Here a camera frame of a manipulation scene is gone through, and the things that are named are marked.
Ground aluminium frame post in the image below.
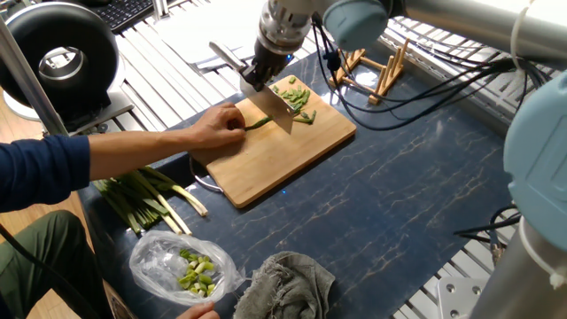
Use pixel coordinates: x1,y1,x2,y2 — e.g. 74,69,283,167
0,17,70,136

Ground steel cleaver knife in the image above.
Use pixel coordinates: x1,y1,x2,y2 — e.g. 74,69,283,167
208,40,296,135

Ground dark blue shirt sleeve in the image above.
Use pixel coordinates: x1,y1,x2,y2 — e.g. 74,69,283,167
0,135,92,214

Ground long black cable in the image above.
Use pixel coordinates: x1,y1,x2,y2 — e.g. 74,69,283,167
0,223,97,319

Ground black ring light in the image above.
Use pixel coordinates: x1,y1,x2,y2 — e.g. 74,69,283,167
0,2,136,134

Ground scallion stalk with white end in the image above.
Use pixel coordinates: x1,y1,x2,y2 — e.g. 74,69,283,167
126,170,194,236
117,175,185,236
141,166,210,218

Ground person's left forearm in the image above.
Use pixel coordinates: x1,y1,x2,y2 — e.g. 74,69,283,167
88,128,197,182

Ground grey-green cloth rag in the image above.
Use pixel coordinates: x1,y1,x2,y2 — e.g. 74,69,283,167
233,251,337,319

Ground wooden peg rack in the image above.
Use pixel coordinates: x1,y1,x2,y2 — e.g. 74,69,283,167
328,37,411,106

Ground person's right hand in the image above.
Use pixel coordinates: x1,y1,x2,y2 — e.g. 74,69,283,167
175,301,221,319

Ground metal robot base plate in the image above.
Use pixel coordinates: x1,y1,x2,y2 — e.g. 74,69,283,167
436,276,491,319

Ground green trousers leg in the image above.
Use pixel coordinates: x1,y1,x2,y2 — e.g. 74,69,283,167
0,210,112,319

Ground chopped scallion pieces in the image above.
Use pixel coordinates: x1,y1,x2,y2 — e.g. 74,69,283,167
270,75,318,126
176,248,217,297

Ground black computer keyboard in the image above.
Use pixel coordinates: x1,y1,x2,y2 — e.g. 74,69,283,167
90,0,156,35

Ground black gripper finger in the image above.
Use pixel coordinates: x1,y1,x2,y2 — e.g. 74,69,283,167
264,61,287,86
238,66,269,94

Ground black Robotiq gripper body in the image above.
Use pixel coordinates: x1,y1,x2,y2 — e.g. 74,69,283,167
251,39,294,79

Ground clear plastic bag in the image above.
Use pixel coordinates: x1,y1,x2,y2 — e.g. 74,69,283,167
128,230,246,307

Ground white paper sheets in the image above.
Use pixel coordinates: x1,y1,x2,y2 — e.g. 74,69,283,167
152,0,320,72

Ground person's left hand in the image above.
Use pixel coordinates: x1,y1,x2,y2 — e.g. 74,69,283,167
188,102,247,151

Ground long green scallion leaves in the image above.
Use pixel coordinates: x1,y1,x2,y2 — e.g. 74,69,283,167
243,115,275,132

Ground wooden cutting board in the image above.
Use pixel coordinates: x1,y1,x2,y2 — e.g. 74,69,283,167
188,74,358,210

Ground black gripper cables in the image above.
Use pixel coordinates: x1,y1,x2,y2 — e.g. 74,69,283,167
309,12,555,132

